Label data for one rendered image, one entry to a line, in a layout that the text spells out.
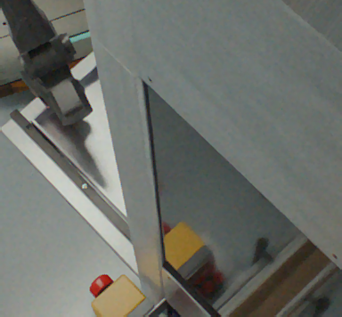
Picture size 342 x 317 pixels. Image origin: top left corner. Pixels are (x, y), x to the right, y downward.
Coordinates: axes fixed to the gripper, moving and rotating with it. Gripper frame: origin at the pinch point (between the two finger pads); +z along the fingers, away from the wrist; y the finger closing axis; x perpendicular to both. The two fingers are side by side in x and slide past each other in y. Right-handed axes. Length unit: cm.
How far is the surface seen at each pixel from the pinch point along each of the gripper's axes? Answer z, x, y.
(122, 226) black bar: -4.1, -7.6, 26.3
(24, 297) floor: 89, -24, 14
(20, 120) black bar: 0.8, -7.4, -0.9
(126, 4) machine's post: -107, -12, 24
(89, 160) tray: 0.1, -3.2, 13.2
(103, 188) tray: -0.9, -4.9, 18.7
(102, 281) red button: -16.8, -17.8, 31.8
